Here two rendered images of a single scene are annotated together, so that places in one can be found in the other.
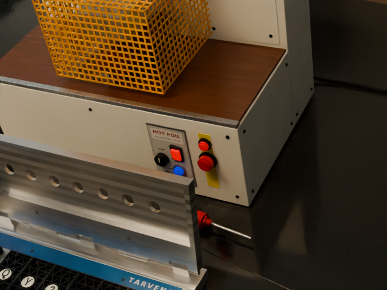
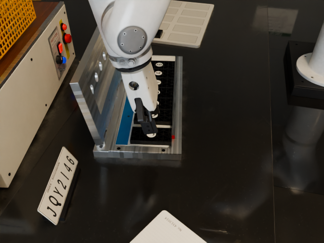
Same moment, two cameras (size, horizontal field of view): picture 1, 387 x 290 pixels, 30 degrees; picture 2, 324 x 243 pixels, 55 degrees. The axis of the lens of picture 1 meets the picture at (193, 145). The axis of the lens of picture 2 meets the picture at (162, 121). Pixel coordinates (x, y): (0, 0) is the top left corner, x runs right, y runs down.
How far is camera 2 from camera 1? 1.49 m
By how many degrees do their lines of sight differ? 82
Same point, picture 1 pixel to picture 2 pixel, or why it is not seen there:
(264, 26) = not seen: outside the picture
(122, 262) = not seen: hidden behind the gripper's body
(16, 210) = (106, 115)
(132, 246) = not seen: hidden behind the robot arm
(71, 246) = (119, 101)
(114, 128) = (41, 62)
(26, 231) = (112, 126)
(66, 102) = (21, 69)
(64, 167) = (99, 47)
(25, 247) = (126, 120)
